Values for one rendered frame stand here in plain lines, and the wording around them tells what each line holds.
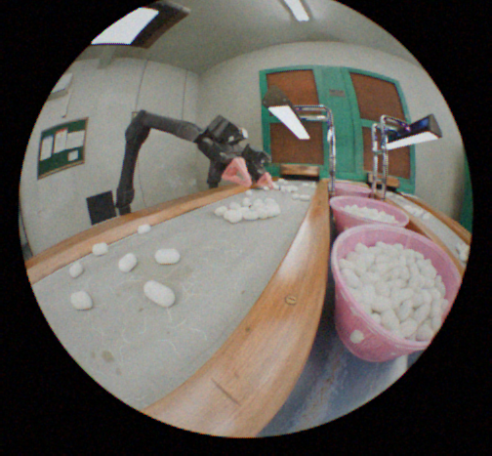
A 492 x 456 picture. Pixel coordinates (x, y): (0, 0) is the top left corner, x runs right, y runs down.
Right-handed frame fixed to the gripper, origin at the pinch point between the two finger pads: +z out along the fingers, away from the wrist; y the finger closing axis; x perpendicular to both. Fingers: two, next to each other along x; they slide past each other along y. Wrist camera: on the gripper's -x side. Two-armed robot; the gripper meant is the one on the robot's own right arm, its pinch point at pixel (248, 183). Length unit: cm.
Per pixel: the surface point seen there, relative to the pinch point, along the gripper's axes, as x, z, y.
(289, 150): -7, -16, 83
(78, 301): 3.2, 5.1, -43.0
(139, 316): 1.1, 10.2, -36.2
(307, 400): -5.7, 28.2, -35.3
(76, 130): 71, -214, -54
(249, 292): -3.4, 15.4, -26.1
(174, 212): 14.7, -7.7, -13.4
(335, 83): -82, -23, 83
